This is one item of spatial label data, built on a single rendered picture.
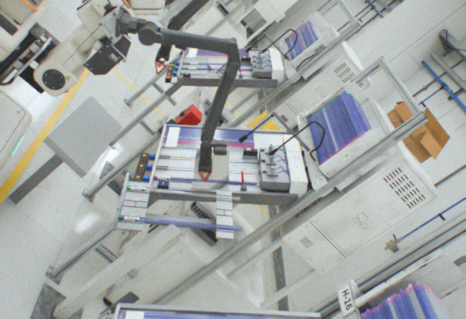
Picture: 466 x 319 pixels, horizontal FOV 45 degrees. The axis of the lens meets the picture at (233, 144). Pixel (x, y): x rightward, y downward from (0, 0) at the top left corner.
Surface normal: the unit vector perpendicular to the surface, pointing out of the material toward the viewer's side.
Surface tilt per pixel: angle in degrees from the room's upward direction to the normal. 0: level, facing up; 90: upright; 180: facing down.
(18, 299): 0
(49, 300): 0
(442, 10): 90
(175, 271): 90
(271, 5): 90
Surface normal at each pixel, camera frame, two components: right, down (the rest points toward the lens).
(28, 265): 0.74, -0.59
